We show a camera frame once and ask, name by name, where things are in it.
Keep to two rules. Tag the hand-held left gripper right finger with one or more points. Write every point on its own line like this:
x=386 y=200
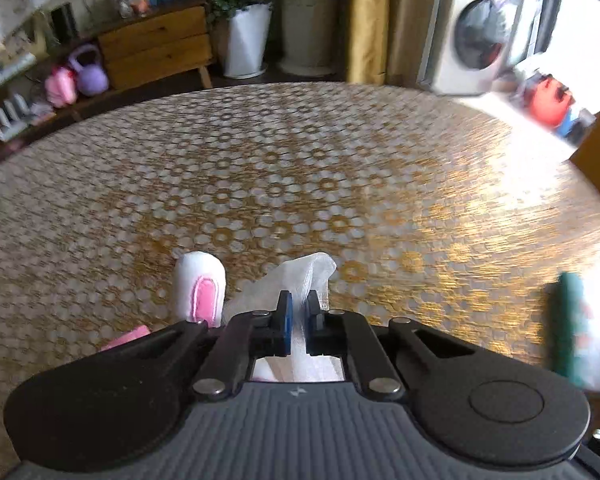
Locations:
x=311 y=317

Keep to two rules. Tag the pink toy bag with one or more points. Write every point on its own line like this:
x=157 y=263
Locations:
x=60 y=87

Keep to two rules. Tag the white tissue paper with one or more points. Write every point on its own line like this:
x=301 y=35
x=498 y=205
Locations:
x=300 y=272

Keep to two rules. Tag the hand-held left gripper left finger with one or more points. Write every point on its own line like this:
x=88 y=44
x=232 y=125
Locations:
x=284 y=320

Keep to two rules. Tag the white green tissue packet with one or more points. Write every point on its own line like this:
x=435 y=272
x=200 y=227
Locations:
x=570 y=320

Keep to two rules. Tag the yellow curtain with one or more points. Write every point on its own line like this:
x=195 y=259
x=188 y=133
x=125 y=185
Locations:
x=367 y=15

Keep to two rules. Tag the white router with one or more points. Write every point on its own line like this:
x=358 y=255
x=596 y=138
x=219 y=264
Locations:
x=10 y=120

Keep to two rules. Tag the black speaker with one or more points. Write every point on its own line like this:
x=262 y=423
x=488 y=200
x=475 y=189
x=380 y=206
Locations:
x=64 y=22

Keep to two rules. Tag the white planter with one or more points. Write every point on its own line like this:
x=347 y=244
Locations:
x=247 y=40

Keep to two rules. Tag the wooden cabinet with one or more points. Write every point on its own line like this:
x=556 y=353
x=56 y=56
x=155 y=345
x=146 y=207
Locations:
x=155 y=45

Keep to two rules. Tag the red and blue object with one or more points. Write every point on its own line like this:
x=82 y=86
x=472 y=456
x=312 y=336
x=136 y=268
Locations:
x=547 y=100

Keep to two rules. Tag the white bunny plush toy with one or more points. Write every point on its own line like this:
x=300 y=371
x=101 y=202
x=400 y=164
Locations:
x=192 y=270

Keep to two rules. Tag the purple toy bag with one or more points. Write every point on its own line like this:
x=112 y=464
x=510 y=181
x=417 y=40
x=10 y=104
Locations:
x=90 y=75

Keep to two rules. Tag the white washing machine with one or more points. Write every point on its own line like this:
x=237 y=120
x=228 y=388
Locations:
x=472 y=45

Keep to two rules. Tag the white standing air conditioner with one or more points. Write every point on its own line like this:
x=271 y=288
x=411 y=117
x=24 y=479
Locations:
x=310 y=15

